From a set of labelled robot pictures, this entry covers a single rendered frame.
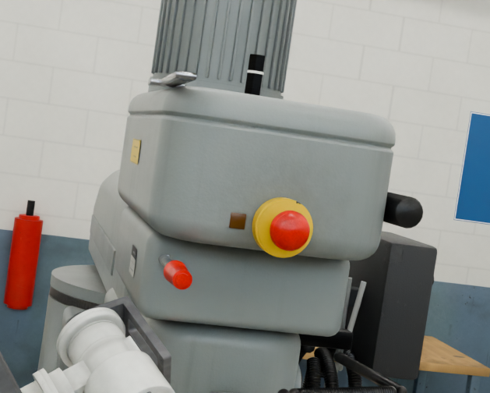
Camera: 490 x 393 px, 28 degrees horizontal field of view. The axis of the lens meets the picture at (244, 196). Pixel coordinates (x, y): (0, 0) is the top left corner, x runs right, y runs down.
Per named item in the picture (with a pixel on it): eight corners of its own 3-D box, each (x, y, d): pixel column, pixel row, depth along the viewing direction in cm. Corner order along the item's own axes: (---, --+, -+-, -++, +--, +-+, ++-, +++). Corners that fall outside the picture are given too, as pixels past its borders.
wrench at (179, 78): (206, 83, 91) (207, 73, 91) (164, 76, 91) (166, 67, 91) (181, 90, 115) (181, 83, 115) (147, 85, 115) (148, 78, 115)
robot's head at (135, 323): (89, 377, 80) (171, 345, 83) (48, 311, 86) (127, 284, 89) (91, 426, 84) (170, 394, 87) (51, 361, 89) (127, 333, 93)
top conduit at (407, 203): (421, 230, 107) (426, 199, 107) (386, 225, 106) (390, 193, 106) (308, 196, 151) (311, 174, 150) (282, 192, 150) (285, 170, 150)
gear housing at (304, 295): (345, 341, 113) (357, 256, 112) (135, 320, 108) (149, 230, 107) (274, 290, 146) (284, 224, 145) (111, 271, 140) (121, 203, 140)
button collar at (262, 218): (308, 261, 99) (317, 203, 99) (252, 254, 98) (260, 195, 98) (303, 258, 101) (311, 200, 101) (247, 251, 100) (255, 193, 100)
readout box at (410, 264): (425, 382, 151) (446, 248, 150) (370, 377, 149) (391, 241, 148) (380, 352, 170) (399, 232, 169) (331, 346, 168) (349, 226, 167)
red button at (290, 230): (308, 254, 96) (315, 214, 96) (269, 249, 95) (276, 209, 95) (300, 249, 99) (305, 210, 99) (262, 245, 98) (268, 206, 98)
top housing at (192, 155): (394, 269, 103) (417, 119, 103) (149, 239, 98) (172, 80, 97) (283, 221, 149) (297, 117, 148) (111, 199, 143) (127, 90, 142)
